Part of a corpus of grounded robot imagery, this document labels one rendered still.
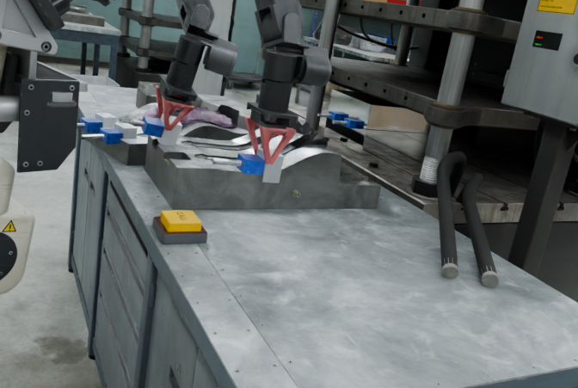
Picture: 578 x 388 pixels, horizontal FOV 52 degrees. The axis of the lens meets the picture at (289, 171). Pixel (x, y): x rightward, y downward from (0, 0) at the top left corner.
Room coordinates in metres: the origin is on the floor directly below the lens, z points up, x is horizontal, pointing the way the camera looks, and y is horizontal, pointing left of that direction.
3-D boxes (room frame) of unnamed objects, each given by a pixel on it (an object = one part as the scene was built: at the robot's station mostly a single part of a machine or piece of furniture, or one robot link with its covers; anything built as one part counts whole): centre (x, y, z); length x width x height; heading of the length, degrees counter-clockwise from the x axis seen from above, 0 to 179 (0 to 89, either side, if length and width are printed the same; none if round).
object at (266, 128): (1.08, 0.04, 0.99); 0.07 x 0.07 x 0.09; 28
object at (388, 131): (2.21, -0.39, 0.87); 0.50 x 0.27 x 0.17; 118
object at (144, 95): (2.05, 0.46, 0.84); 0.20 x 0.15 x 0.07; 118
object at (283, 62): (1.10, 0.04, 1.12); 0.07 x 0.06 x 0.07; 124
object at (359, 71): (2.28, -0.45, 0.96); 1.29 x 0.83 x 0.18; 28
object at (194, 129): (1.63, 0.30, 0.86); 0.50 x 0.26 x 0.11; 135
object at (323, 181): (1.35, 0.06, 0.87); 0.50 x 0.26 x 0.14; 118
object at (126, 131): (1.39, 0.45, 0.86); 0.13 x 0.05 x 0.05; 135
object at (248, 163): (1.07, 0.08, 0.93); 0.13 x 0.05 x 0.05; 117
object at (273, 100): (1.09, 0.05, 1.06); 0.10 x 0.07 x 0.07; 28
